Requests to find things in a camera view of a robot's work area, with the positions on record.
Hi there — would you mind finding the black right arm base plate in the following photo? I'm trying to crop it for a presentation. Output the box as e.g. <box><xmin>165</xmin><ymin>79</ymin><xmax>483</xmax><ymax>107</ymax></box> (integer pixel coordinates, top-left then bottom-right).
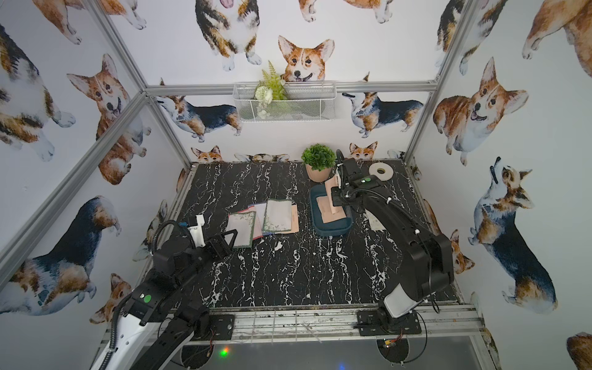
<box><xmin>353</xmin><ymin>308</ymin><xmax>422</xmax><ymax>337</ymax></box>

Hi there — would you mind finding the aluminium frame post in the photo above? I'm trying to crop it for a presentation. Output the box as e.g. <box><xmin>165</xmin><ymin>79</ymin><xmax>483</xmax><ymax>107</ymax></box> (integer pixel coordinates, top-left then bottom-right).
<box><xmin>83</xmin><ymin>1</ymin><xmax>192</xmax><ymax>169</ymax></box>

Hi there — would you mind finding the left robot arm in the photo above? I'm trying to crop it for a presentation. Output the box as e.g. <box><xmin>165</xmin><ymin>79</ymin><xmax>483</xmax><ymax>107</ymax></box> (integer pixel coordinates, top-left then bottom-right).
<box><xmin>93</xmin><ymin>220</ymin><xmax>238</xmax><ymax>369</ymax></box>

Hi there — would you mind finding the red bordered stationery paper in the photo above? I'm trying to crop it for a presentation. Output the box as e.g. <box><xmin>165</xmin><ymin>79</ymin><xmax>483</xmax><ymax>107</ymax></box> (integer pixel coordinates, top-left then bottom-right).
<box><xmin>240</xmin><ymin>203</ymin><xmax>267</xmax><ymax>241</ymax></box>

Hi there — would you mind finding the artificial fern with flower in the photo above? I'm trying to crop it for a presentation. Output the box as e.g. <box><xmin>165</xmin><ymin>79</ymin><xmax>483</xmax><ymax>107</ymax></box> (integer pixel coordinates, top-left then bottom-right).
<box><xmin>254</xmin><ymin>62</ymin><xmax>288</xmax><ymax>120</ymax></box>

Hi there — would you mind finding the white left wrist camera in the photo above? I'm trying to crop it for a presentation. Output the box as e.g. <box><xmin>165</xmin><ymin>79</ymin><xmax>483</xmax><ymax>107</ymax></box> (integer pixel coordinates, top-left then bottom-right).
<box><xmin>187</xmin><ymin>214</ymin><xmax>205</xmax><ymax>248</ymax></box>

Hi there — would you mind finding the green artificial potted plant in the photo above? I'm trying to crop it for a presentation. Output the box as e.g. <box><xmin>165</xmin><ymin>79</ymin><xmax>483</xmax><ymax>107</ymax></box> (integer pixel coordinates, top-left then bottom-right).
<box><xmin>302</xmin><ymin>143</ymin><xmax>336</xmax><ymax>171</ymax></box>

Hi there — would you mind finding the teal plastic storage box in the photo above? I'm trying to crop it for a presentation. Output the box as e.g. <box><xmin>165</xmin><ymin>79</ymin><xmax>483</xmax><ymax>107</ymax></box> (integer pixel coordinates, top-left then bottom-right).
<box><xmin>309</xmin><ymin>184</ymin><xmax>353</xmax><ymax>237</ymax></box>

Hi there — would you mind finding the beige ribbed plant pot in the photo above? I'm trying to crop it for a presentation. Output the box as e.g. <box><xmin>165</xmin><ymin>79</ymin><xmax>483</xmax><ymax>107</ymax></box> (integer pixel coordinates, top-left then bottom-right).
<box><xmin>305</xmin><ymin>164</ymin><xmax>332</xmax><ymax>183</ymax></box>

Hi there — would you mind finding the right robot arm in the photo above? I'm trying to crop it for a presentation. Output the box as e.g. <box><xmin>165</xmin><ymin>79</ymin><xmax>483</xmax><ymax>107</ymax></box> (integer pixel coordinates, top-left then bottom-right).
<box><xmin>331</xmin><ymin>150</ymin><xmax>455</xmax><ymax>321</ymax></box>

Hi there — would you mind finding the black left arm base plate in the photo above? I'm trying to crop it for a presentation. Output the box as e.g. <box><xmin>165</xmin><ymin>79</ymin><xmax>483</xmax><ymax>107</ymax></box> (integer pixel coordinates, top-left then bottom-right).
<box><xmin>193</xmin><ymin>314</ymin><xmax>236</xmax><ymax>342</ymax></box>

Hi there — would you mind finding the green bordered stationery paper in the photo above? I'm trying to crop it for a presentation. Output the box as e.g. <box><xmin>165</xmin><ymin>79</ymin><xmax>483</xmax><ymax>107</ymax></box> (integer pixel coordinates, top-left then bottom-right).
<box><xmin>262</xmin><ymin>199</ymin><xmax>292</xmax><ymax>234</ymax></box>
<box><xmin>226</xmin><ymin>211</ymin><xmax>256</xmax><ymax>248</ymax></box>

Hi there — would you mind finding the white wire wall basket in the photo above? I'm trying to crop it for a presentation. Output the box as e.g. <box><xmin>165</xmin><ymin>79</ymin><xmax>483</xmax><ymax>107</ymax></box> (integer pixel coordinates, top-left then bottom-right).
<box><xmin>233</xmin><ymin>82</ymin><xmax>337</xmax><ymax>123</ymax></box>

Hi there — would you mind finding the white tape roll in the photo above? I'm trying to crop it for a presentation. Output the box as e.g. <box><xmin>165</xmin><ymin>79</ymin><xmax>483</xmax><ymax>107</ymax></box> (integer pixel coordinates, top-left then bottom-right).
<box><xmin>368</xmin><ymin>162</ymin><xmax>395</xmax><ymax>181</ymax></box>

